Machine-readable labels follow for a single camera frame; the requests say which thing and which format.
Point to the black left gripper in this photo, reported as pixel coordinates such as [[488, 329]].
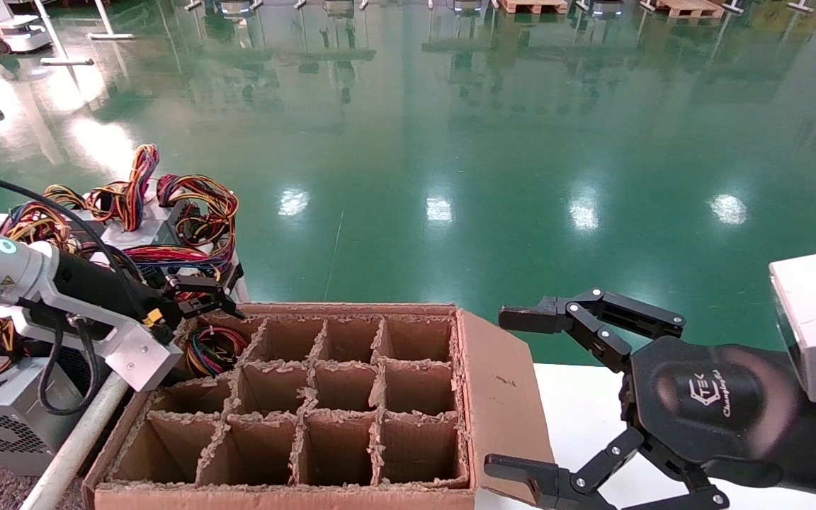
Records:
[[103, 290]]

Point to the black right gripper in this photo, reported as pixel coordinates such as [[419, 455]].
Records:
[[705, 404]]

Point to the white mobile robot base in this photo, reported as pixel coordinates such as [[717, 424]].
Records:
[[18, 35]]

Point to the cardboard box with dividers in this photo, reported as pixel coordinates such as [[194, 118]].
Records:
[[500, 397]]

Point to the light grey power supply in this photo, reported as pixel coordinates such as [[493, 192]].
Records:
[[18, 425]]

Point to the grey machine base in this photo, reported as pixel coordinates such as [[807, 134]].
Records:
[[605, 7], [339, 7], [236, 7], [468, 6]]

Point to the wooden pallet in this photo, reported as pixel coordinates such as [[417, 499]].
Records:
[[535, 7], [691, 8]]

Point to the white stand foot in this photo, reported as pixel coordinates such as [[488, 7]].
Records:
[[802, 6], [734, 7]]

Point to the white metal frame tube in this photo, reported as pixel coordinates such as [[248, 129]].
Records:
[[82, 439]]

